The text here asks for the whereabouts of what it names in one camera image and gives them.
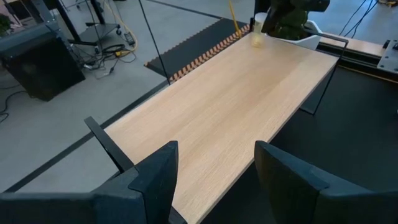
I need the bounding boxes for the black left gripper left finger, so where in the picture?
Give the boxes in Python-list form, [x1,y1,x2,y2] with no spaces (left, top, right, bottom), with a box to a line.
[0,140,180,224]

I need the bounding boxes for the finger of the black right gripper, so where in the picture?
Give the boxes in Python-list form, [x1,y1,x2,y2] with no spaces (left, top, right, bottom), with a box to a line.
[261,7,281,34]

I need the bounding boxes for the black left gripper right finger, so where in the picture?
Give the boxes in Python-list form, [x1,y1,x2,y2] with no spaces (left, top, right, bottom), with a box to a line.
[254,139,398,224]

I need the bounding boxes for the yellow pill bottle white cap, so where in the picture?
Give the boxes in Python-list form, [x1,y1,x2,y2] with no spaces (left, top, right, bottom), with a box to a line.
[250,11,269,49]

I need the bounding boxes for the wooden shelf with black legs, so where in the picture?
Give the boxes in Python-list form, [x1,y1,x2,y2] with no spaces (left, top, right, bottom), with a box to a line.
[83,29,349,224]

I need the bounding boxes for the green cactus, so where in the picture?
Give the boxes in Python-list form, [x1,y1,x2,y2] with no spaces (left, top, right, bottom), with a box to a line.
[269,7,310,40]

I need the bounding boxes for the white planter pot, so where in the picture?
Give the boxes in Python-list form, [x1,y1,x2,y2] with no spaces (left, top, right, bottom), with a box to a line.
[272,19,323,51]

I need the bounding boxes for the black striped-edge floor mat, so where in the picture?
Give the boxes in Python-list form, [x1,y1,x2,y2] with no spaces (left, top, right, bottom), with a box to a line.
[143,17,251,85]

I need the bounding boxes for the black power brick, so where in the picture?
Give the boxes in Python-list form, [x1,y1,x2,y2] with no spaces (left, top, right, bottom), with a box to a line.
[123,30,137,47]

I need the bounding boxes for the black equipment case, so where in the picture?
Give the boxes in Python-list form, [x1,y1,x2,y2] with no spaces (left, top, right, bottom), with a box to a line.
[0,21,86,102]

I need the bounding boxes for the black rolling stand base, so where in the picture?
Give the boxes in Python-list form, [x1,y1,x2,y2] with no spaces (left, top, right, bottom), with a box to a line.
[53,0,123,47]

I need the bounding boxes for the yellow-orange hanging cable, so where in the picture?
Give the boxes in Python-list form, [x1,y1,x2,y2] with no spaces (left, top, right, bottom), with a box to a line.
[228,0,243,38]

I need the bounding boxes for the black floor cables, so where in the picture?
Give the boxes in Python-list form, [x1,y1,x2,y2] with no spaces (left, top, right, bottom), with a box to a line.
[338,0,381,38]

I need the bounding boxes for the thin black hanging cable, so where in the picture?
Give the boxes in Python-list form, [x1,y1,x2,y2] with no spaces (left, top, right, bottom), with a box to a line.
[137,0,171,85]

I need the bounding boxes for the black floor cable bundle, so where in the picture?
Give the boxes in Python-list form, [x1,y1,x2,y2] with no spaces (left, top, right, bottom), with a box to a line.
[68,42,138,79]

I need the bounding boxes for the yellow floor cable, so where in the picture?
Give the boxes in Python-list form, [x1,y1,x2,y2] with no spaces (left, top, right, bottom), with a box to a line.
[104,0,139,58]

